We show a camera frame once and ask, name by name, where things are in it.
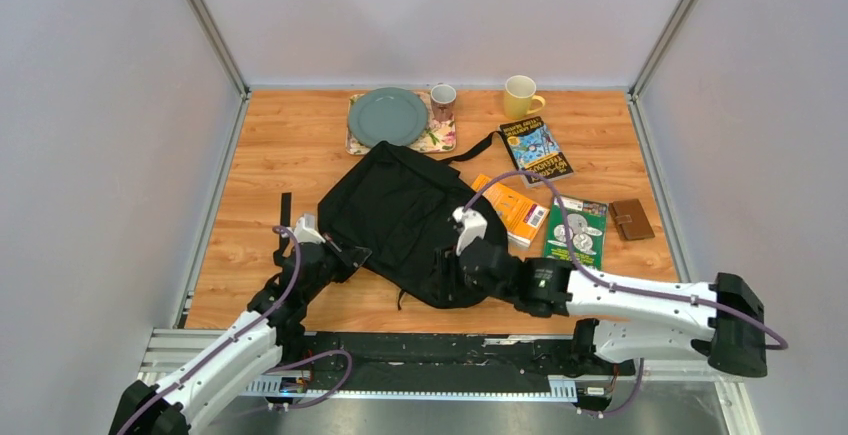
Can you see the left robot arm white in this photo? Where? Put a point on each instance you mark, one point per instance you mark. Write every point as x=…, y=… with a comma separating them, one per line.
x=265, y=339

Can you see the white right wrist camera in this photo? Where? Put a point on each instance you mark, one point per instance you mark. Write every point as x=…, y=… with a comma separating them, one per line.
x=471, y=226

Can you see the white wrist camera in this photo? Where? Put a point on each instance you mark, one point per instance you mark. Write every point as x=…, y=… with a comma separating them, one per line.
x=305, y=230
x=471, y=226

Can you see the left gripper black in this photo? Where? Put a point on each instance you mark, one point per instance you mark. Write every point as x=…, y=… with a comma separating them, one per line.
x=347, y=264

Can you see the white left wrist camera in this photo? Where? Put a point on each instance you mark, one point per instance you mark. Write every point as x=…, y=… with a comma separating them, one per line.
x=305, y=230

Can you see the grey-green ceramic plate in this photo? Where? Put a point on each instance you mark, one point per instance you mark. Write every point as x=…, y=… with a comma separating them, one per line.
x=394, y=115

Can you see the yellow ceramic mug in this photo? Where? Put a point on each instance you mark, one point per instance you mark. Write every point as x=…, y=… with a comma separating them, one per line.
x=521, y=98

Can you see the floral placemat tray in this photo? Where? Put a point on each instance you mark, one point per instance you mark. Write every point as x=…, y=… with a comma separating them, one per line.
x=437, y=136

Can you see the small pink floral cup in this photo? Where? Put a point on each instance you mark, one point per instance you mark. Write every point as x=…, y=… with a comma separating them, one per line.
x=443, y=98

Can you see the green coin book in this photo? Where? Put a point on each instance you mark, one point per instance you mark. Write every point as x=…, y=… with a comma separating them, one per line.
x=583, y=223

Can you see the black student backpack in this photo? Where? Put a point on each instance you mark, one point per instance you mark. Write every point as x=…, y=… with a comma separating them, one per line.
x=399, y=204

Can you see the brown leather wallet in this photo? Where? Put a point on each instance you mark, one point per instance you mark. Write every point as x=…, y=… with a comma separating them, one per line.
x=630, y=220

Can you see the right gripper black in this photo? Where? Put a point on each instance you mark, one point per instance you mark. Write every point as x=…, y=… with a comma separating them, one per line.
x=445, y=274

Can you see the orange paperback book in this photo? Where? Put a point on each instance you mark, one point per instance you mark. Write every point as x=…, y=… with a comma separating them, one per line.
x=521, y=216

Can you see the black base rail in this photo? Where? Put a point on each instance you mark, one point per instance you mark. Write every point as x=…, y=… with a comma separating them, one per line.
x=443, y=363

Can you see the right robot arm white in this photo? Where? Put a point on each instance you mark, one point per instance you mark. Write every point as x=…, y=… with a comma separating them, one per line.
x=619, y=318

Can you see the treehouse paperback book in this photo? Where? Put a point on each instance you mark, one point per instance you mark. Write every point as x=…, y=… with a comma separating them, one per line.
x=532, y=147

